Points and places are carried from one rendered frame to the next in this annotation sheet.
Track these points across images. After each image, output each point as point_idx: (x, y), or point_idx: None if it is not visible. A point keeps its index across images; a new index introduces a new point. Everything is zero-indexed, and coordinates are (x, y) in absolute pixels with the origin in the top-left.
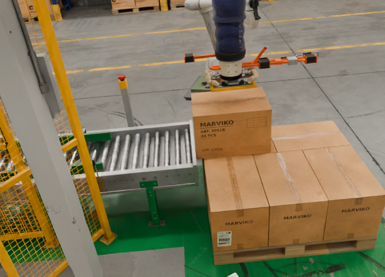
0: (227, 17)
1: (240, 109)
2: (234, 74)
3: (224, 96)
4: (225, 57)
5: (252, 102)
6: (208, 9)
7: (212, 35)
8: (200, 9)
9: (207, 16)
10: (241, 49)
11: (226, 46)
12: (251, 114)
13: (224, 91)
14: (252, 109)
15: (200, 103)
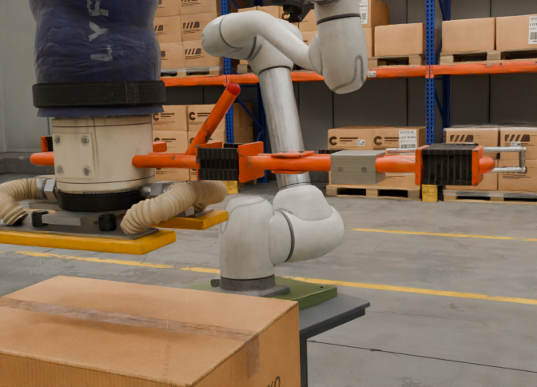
0: None
1: (82, 349)
2: (82, 185)
3: (123, 301)
4: (37, 97)
5: (173, 339)
6: (269, 59)
7: (273, 138)
8: (228, 47)
9: (267, 81)
10: (101, 69)
11: (39, 45)
12: (101, 384)
13: (151, 289)
14: (118, 364)
15: (14, 305)
